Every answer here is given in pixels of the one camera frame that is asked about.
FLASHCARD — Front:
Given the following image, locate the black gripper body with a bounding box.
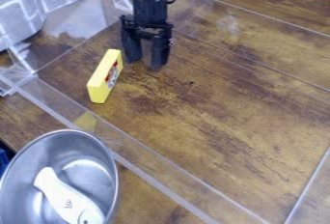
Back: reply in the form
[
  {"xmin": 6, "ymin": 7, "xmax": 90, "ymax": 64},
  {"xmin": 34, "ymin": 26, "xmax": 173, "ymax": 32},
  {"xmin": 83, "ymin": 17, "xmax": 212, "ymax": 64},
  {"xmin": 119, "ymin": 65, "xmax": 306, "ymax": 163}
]
[{"xmin": 119, "ymin": 0, "xmax": 176, "ymax": 41}]

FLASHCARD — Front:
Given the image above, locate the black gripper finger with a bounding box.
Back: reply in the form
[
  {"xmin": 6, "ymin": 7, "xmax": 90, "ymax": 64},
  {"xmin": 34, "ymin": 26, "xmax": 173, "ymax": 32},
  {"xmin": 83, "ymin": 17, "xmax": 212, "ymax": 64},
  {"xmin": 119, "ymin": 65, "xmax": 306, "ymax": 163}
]
[
  {"xmin": 151, "ymin": 36, "xmax": 172, "ymax": 70},
  {"xmin": 122, "ymin": 28, "xmax": 142, "ymax": 63}
]

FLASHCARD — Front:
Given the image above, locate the yellow butter box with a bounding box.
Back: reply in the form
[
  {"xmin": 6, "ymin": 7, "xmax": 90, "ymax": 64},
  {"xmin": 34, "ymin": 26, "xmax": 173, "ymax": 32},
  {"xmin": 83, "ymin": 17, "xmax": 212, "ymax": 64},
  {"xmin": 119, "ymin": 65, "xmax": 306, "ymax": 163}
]
[{"xmin": 87, "ymin": 49, "xmax": 125, "ymax": 103}]

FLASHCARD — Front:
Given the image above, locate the clear acrylic barrier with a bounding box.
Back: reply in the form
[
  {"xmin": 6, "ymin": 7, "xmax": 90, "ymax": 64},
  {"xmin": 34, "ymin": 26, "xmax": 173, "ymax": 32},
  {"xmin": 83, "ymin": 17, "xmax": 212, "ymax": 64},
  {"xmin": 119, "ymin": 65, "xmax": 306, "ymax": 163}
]
[{"xmin": 0, "ymin": 0, "xmax": 330, "ymax": 224}]

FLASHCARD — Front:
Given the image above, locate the silver metal bowl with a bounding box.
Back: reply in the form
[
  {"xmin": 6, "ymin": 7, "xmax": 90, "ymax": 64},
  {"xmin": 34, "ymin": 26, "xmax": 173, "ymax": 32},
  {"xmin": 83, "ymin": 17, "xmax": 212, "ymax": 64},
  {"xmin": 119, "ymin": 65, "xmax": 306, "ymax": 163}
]
[{"xmin": 0, "ymin": 129, "xmax": 119, "ymax": 224}]

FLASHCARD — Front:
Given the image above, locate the blue object at edge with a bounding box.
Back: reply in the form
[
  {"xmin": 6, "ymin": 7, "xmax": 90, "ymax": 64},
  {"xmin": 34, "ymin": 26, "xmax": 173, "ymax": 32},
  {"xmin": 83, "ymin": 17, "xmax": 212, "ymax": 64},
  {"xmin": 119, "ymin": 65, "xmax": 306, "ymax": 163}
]
[{"xmin": 0, "ymin": 148, "xmax": 10, "ymax": 178}]

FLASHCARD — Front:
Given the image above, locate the white toy fish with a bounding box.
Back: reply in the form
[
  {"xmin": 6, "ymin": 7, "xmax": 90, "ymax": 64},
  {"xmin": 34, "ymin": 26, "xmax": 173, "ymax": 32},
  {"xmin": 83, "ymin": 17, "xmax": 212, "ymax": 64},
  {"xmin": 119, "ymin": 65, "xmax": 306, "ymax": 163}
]
[{"xmin": 34, "ymin": 167, "xmax": 106, "ymax": 224}]

